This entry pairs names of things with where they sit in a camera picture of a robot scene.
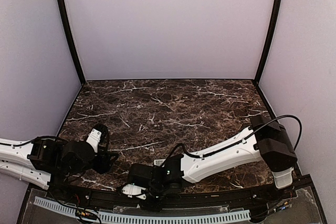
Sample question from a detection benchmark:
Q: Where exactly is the white remote control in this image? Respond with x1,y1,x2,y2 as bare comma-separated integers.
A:
153,159,165,166

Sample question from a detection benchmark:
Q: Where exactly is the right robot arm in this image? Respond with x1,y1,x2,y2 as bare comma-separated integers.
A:
120,115,298,211

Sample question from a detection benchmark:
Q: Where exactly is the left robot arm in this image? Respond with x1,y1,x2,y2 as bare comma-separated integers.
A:
1,136,119,201

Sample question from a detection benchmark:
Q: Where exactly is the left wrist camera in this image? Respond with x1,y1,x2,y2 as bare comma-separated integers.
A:
86,123,109,153

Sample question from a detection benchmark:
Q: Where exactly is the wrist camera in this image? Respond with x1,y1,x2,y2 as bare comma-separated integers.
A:
86,123,109,153
121,184,146,200

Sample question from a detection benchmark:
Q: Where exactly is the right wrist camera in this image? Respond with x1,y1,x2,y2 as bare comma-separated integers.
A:
121,184,146,200

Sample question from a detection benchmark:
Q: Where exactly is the black front rail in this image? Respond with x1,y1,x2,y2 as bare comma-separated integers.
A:
47,175,312,209

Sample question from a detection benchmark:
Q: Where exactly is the white slotted cable duct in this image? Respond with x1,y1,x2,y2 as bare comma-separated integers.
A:
34,196,250,223

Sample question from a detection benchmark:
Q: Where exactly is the left black frame post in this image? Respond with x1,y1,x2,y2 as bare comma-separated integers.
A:
57,0,86,85

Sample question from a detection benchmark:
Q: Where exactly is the black frame post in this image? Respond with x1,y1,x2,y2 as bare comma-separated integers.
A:
254,0,281,86
57,0,86,85

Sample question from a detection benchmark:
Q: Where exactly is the right black frame post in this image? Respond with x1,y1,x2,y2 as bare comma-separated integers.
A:
254,0,281,86

